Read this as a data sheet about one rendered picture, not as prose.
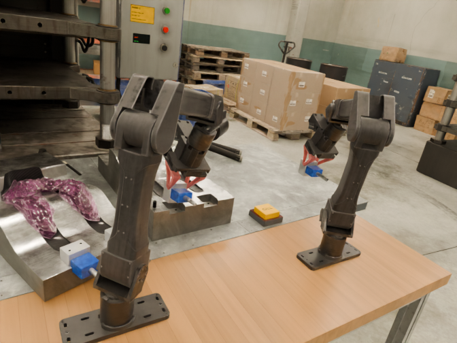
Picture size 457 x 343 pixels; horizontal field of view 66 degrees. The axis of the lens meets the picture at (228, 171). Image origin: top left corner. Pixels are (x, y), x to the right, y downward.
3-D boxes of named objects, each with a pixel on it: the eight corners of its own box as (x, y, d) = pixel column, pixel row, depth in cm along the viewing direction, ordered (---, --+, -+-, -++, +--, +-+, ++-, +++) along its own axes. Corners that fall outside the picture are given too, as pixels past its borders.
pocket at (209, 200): (217, 211, 105) (219, 200, 103) (202, 214, 102) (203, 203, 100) (209, 204, 108) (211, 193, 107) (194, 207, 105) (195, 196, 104)
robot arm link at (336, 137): (321, 126, 119) (332, 111, 114) (336, 131, 120) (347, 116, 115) (322, 140, 114) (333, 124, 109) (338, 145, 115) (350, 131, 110)
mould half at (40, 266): (146, 251, 91) (148, 214, 87) (44, 302, 71) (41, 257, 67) (47, 182, 118) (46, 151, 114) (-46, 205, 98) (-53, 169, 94)
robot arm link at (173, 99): (196, 90, 86) (118, 68, 58) (230, 97, 84) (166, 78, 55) (186, 139, 88) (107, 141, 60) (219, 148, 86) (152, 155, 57)
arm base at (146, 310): (56, 291, 64) (62, 318, 59) (160, 265, 75) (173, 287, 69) (58, 324, 67) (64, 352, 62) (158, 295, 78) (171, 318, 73)
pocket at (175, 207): (185, 218, 99) (186, 206, 97) (167, 221, 96) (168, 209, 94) (177, 210, 102) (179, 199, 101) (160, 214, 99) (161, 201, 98)
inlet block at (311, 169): (330, 186, 120) (334, 172, 119) (319, 187, 118) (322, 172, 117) (309, 172, 132) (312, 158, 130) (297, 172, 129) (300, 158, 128)
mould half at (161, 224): (230, 222, 110) (237, 184, 105) (151, 241, 95) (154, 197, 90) (162, 162, 147) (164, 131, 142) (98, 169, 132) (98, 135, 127)
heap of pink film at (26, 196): (107, 217, 93) (108, 190, 90) (38, 243, 79) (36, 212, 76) (56, 182, 106) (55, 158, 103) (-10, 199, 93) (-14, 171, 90)
